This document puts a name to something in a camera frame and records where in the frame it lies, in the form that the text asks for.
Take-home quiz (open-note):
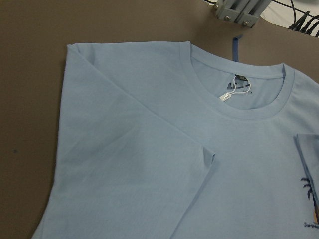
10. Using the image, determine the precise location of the light blue t-shirt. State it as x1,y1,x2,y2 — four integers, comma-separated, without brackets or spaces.
33,42,319,239

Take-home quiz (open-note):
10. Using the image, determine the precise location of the brown paper table cover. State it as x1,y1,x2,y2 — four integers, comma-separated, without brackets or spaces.
0,0,319,239

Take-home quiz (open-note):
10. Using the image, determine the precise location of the grey metal post bracket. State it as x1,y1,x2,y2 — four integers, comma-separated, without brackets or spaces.
215,0,272,27

